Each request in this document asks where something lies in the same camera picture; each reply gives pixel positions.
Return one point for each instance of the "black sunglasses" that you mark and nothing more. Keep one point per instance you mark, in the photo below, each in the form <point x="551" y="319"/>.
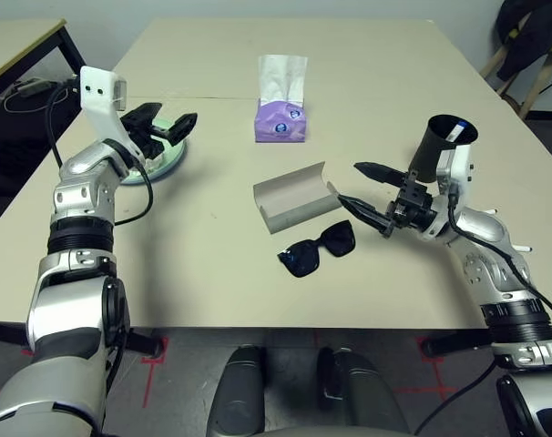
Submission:
<point x="303" y="261"/>

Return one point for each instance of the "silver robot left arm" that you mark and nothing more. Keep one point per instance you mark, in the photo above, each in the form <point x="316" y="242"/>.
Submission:
<point x="80" y="227"/>

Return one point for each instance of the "grey robot leg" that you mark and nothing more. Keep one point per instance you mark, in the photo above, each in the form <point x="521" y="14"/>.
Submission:
<point x="362" y="391"/>
<point x="237" y="391"/>

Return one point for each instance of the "grey robot left leg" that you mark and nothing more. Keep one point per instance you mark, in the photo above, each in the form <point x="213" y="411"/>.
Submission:
<point x="237" y="391"/>

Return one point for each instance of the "light green plate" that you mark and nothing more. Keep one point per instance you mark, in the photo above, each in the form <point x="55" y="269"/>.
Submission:
<point x="173" y="155"/>

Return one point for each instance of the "beige side table black frame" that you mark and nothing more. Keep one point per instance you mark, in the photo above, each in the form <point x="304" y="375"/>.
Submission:
<point x="16" y="45"/>

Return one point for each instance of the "dark jacket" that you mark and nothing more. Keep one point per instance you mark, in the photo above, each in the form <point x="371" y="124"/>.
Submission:
<point x="526" y="41"/>

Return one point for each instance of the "light blue plate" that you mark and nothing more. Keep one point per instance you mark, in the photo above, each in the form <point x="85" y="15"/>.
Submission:
<point x="164" y="175"/>

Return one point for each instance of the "purple tissue pack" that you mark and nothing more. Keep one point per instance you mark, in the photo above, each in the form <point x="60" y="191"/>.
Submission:
<point x="278" y="127"/>

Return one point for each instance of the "grey robot right leg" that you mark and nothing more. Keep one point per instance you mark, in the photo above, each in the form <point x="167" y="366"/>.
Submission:
<point x="362" y="391"/>

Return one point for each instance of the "white upright tissue sheet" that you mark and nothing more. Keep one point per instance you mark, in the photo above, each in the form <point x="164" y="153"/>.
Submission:
<point x="283" y="77"/>

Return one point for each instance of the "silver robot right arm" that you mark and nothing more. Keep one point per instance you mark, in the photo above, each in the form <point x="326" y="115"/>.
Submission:
<point x="490" y="273"/>

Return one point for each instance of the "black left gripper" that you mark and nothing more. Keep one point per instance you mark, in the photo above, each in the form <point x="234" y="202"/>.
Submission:
<point x="150" y="143"/>

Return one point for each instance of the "grey glasses case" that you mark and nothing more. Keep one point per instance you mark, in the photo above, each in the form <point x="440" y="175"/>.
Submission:
<point x="294" y="205"/>

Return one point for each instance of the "wooden stool green seat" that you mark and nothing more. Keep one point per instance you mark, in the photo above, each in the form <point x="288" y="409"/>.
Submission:
<point x="533" y="91"/>

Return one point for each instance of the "black plastic cup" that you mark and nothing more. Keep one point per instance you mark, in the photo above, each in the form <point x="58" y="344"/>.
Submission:
<point x="424" y="150"/>

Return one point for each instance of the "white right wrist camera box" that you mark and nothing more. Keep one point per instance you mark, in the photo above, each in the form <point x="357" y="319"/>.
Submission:
<point x="456" y="182"/>

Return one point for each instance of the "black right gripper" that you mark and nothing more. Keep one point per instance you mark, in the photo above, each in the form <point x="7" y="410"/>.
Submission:
<point x="412" y="207"/>

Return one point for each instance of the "grey power strip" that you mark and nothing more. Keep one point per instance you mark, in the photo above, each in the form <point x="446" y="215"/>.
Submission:
<point x="32" y="86"/>

